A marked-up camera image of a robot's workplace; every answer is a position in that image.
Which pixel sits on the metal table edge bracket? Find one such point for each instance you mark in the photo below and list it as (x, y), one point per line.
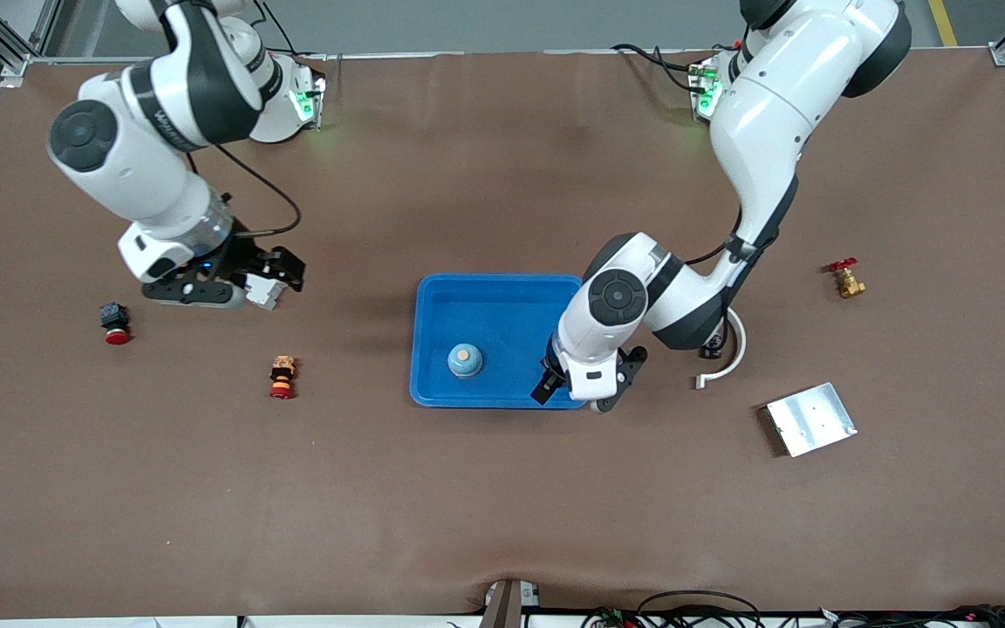
(509, 606)

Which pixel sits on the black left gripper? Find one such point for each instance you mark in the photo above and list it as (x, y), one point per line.
(548, 386)

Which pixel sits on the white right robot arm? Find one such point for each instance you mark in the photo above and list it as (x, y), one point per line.
(119, 166)

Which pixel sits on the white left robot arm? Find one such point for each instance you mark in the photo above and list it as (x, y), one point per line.
(773, 105)

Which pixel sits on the orange striped emergency stop button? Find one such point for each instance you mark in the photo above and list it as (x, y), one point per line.
(283, 377)

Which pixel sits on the silver metal power supply box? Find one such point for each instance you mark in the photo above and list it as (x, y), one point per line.
(812, 420)

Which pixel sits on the blue plastic tray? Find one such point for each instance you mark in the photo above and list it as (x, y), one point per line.
(494, 314)

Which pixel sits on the white curved plastic bracket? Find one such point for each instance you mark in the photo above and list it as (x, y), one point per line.
(742, 349)

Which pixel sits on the white circuit breaker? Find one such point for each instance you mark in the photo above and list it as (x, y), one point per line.
(265, 296)

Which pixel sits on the light blue service bell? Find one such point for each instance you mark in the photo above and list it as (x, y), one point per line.
(464, 360)

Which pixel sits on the red mushroom button blue base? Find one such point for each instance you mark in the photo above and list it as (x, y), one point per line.
(115, 321)

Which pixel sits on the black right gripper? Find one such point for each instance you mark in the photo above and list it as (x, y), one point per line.
(247, 257)

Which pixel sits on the printed brown cylindrical capacitor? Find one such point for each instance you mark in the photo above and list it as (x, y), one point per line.
(714, 352)

